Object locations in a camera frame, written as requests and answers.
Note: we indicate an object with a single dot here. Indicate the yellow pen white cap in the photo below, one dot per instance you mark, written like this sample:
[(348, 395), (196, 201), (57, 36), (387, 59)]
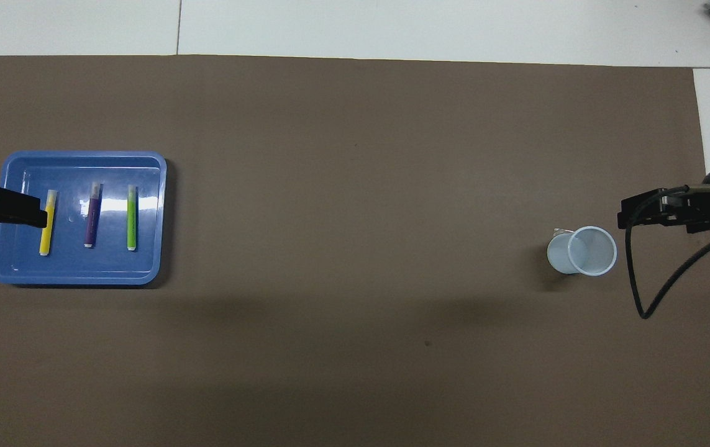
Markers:
[(47, 239)]

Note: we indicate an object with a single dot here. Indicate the purple pen white cap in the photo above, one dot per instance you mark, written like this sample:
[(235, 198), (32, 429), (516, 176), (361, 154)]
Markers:
[(92, 217)]

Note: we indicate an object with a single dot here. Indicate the green pen white cap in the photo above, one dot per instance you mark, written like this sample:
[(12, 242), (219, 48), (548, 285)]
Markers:
[(132, 217)]

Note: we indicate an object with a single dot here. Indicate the blue plastic tray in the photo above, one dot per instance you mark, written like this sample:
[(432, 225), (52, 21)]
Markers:
[(112, 261)]

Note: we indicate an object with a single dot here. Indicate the translucent pale blue cup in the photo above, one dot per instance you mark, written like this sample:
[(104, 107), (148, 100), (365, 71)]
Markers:
[(556, 254)]

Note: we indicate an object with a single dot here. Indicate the brown table mat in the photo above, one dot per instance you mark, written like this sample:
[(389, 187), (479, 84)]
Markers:
[(354, 186)]

